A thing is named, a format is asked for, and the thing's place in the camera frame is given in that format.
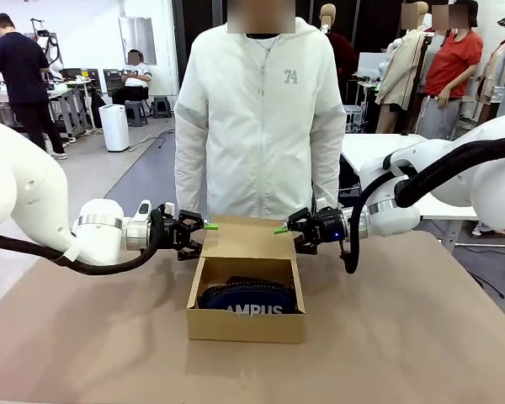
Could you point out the grey workbench table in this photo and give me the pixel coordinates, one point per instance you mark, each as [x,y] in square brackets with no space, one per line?
[65,105]

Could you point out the navy zippered pencil case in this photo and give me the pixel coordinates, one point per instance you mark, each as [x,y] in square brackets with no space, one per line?
[219,301]

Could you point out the grey plastic stool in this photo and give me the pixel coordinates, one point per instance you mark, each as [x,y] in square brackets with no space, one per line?
[136,113]
[162,107]

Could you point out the white-sleeved left forearm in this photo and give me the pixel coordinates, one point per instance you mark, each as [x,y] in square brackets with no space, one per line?
[326,172]

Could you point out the person in white jacket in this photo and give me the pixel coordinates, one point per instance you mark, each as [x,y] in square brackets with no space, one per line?
[261,126]

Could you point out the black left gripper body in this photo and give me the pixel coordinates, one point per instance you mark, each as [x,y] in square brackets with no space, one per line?
[170,235]

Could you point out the metal wall panel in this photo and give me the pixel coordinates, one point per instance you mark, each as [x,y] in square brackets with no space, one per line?
[136,40]

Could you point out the brown cardboard box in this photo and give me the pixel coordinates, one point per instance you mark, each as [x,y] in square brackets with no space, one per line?
[244,330]

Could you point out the seated person in white shirt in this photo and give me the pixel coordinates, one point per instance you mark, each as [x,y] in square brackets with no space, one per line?
[136,78]

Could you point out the man in dark shirt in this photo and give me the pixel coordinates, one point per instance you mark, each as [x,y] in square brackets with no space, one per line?
[21,71]

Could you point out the white-sleeved right forearm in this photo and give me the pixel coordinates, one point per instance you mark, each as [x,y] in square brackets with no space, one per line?
[191,177]

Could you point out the brown-headed mannequin in dark clothes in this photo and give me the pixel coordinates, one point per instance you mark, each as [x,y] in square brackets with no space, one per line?
[330,21]

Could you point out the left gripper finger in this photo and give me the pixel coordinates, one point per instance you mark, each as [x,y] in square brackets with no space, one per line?
[189,251]
[191,221]

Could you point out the dark-haired mannequin in beige clothes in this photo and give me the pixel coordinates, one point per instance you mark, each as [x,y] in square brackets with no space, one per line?
[490,80]

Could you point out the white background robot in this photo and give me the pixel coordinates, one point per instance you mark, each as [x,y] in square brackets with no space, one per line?
[50,46]

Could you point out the small white robot arm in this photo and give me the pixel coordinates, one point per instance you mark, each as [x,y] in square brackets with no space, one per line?
[387,54]

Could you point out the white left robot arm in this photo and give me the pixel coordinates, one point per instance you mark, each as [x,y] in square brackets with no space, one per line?
[21,185]

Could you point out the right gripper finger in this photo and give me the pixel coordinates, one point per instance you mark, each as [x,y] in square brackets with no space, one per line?
[307,246]
[301,221]

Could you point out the mannequin in beige coat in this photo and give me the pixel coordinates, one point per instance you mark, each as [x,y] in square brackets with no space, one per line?
[400,71]

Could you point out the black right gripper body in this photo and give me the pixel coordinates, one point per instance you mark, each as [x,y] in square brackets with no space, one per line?
[328,227]

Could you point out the white dehumidifier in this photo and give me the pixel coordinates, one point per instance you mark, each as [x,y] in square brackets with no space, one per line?
[114,128]

